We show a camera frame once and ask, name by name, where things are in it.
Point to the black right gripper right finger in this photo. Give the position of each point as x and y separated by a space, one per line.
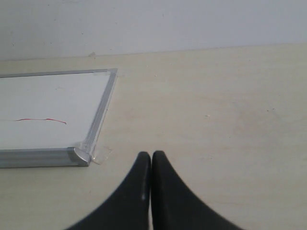
175 206

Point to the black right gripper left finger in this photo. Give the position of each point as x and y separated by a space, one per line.
128 206

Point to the clear tape front right corner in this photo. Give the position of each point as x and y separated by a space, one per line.
100 155

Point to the white board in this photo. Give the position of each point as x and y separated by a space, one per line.
50 119

